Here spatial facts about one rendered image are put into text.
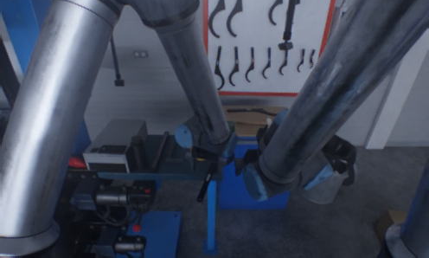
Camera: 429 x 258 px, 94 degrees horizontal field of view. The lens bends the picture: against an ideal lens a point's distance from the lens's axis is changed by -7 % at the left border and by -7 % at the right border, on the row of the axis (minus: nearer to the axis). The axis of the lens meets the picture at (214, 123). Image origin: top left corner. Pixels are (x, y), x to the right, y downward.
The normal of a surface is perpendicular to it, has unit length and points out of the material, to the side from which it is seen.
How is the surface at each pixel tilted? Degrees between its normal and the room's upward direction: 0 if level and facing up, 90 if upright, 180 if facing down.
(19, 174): 67
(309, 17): 90
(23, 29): 90
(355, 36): 93
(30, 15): 90
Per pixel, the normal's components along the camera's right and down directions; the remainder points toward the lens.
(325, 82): -0.86, 0.28
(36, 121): 0.37, 0.07
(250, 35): 0.00, 0.49
